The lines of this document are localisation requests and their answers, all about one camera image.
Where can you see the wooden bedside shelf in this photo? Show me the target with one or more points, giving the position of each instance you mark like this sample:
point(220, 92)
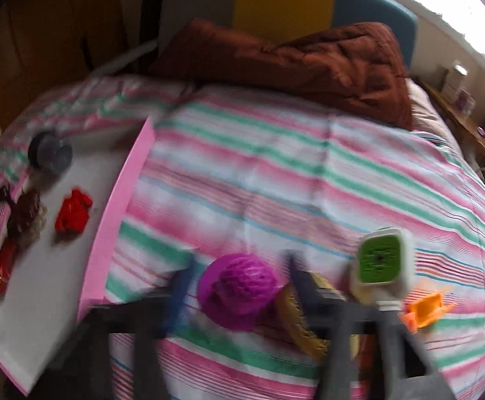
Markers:
point(472, 133)

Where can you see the window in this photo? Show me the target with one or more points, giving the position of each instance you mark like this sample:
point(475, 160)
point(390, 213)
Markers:
point(447, 4)

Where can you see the grey yellow blue headboard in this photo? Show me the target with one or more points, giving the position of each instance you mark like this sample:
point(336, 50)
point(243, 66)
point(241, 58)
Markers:
point(284, 4)

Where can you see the red toy car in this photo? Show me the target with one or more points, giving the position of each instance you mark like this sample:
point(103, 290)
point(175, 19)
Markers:
point(2, 268)

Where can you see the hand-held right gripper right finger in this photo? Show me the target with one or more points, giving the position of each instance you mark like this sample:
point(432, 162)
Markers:
point(301, 283)

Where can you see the brown quilt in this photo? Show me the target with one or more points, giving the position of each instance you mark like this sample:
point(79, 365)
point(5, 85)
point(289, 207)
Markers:
point(288, 62)

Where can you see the white green plug-in device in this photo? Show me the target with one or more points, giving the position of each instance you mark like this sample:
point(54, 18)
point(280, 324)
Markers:
point(378, 258)

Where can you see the grey black cylinder device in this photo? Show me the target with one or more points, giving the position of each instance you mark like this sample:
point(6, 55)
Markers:
point(50, 154)

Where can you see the red plastic toy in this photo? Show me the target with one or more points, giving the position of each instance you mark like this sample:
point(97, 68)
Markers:
point(73, 214)

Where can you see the pink cardboard box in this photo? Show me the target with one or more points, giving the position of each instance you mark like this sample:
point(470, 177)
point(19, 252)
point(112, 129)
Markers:
point(38, 300)

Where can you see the light orange claw toy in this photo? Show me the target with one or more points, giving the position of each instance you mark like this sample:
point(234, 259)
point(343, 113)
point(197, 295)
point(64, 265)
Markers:
point(428, 310)

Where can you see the yellow oval embossed case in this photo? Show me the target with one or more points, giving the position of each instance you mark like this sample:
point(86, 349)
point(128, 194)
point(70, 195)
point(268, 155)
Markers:
point(294, 321)

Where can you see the white carton box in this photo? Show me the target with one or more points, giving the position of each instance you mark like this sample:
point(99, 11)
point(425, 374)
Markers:
point(453, 83)

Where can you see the white plastic bar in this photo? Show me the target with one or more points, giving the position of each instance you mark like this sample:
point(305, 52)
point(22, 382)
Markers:
point(121, 60)

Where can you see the dark brown figure toy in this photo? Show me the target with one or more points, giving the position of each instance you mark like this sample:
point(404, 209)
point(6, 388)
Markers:
point(25, 216)

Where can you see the wooden wardrobe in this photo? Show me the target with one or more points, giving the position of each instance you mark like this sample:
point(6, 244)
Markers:
point(38, 50)

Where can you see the beige pillow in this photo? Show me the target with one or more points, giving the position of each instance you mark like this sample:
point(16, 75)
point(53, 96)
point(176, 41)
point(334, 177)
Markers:
point(426, 112)

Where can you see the purple mesh toy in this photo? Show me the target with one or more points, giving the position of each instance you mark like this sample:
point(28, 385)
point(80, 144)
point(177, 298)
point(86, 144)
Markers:
point(238, 287)

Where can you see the small purple box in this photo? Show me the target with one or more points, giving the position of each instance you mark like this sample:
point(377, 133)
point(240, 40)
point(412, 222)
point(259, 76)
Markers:
point(464, 100)

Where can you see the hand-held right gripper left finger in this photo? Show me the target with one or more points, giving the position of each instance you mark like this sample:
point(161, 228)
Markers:
point(178, 296)

